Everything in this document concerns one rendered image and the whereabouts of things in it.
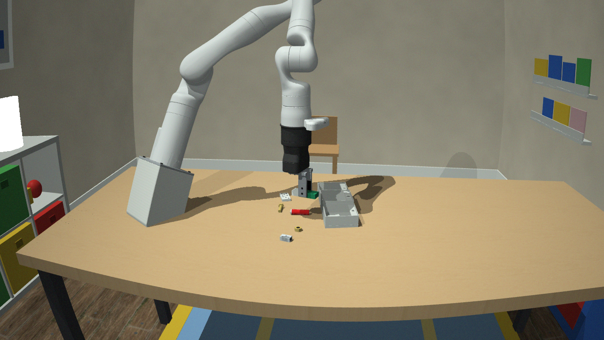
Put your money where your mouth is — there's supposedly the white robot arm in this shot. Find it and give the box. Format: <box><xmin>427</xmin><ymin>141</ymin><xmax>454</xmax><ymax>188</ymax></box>
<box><xmin>150</xmin><ymin>0</ymin><xmax>322</xmax><ymax>169</ymax></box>

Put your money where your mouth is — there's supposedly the green and white eraser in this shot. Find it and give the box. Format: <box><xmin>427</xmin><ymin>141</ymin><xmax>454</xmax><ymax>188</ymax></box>
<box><xmin>292</xmin><ymin>188</ymin><xmax>319</xmax><ymax>199</ymax></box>

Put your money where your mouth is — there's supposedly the grey domino with black dots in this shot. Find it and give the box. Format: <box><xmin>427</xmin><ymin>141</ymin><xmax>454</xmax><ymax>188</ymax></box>
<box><xmin>279</xmin><ymin>193</ymin><xmax>291</xmax><ymax>202</ymax></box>

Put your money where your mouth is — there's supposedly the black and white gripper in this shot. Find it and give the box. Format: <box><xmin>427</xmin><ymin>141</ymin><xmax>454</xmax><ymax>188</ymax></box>
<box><xmin>280</xmin><ymin>105</ymin><xmax>329</xmax><ymax>197</ymax></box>

